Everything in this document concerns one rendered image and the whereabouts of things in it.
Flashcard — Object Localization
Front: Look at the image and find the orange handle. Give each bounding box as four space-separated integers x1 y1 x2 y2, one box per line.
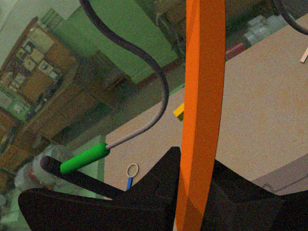
175 0 226 231

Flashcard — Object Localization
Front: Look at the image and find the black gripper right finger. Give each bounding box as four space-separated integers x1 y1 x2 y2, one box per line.
200 160 308 231

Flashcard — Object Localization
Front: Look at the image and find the yellow rectangular block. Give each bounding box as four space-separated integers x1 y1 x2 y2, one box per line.
173 103 185 121

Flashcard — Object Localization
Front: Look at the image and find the tan handle with round loop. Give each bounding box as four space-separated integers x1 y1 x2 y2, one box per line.
300 47 308 64

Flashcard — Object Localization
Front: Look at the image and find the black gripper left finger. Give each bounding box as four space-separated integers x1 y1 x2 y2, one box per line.
18 146 180 231

